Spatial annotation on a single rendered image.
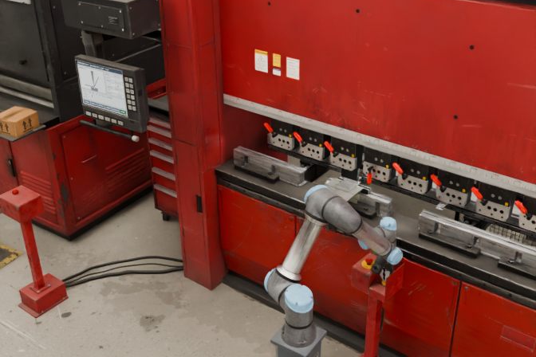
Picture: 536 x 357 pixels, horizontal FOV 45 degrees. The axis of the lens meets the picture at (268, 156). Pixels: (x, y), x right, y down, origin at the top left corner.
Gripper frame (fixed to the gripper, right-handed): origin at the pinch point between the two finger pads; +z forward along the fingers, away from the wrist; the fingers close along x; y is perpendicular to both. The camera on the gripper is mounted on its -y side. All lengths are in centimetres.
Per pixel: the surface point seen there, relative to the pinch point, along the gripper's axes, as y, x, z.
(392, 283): -0.1, -4.7, -1.0
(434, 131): 34, -3, -68
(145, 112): -25, 139, -62
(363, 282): -6.6, 7.9, 0.8
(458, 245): 28.5, -22.7, -14.8
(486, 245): 34, -34, -17
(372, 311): -3.1, 5.0, 21.5
